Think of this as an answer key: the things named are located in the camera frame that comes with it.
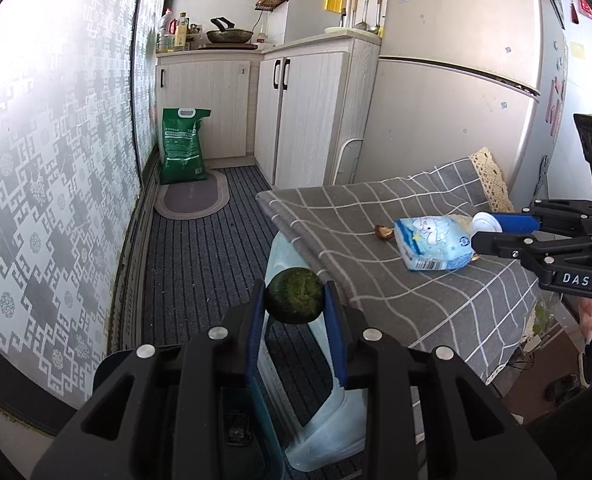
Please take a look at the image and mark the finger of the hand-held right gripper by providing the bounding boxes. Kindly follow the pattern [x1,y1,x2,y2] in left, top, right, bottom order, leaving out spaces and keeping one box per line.
[470,230,592,288]
[490,199,592,235]

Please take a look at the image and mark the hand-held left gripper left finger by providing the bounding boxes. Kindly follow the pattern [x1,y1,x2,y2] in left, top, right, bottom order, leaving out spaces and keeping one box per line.
[31,280,279,480]

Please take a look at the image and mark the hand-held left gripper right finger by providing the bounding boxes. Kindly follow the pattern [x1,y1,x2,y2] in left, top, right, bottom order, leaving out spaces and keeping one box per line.
[323,280,559,480]

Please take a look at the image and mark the small white plastic cup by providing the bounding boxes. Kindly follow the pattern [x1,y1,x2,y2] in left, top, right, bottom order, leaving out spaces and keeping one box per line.
[472,212,504,234]

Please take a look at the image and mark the dark green fruit rind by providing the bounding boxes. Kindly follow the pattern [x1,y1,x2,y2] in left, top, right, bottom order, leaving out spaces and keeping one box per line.
[267,268,323,322]

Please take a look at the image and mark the cream lace table cover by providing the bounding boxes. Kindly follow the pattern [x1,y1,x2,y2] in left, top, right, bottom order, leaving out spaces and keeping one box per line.
[468,146,515,213]

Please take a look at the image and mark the grey checked tablecloth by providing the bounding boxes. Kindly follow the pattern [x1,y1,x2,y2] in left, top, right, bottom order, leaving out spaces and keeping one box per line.
[256,157,541,386]

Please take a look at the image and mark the blue tissue packet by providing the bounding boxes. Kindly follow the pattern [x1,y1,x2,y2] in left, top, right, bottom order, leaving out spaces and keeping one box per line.
[393,215,479,272]

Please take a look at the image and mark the translucent plastic container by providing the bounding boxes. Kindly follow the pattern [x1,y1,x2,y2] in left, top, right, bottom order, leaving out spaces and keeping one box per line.
[258,232,369,471]

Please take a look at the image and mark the striped grey carpet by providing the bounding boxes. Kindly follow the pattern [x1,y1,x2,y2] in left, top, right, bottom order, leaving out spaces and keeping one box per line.
[141,165,367,461]

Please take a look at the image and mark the silver refrigerator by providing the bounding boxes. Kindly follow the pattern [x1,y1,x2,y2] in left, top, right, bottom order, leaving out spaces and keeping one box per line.
[354,0,584,213]

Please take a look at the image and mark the oval grey mat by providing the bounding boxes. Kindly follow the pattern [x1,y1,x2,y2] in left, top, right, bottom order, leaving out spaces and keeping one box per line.
[154,169,231,220]

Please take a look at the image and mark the dark slipper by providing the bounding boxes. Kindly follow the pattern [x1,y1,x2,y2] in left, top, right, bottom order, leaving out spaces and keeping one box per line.
[546,377,584,406]

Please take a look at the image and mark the green rice bag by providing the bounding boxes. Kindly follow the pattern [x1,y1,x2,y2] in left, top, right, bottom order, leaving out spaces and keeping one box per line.
[159,107,213,185]

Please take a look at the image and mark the double-door light wood cabinet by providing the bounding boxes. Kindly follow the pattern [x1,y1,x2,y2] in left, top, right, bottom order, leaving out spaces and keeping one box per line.
[253,30,381,188]

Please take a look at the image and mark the single-door light wood cabinet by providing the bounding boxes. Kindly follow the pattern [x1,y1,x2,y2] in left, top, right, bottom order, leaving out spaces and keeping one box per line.
[156,50,263,165]

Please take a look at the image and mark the patterned frosted glass door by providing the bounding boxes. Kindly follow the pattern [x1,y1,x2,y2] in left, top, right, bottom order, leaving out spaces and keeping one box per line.
[137,0,177,171]
[0,0,149,426]

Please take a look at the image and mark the metal skimmer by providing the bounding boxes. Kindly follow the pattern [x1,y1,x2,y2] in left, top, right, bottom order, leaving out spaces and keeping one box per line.
[352,0,371,31]

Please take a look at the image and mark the metal wok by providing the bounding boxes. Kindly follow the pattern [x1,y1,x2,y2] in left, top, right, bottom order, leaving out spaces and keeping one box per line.
[206,17,254,44]

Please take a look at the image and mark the yellow oil bottle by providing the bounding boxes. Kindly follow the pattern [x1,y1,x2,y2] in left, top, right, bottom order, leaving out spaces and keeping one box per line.
[174,12,191,52]

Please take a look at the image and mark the clear oil bottle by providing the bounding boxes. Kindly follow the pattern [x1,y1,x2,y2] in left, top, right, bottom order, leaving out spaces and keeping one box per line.
[158,8,175,53]

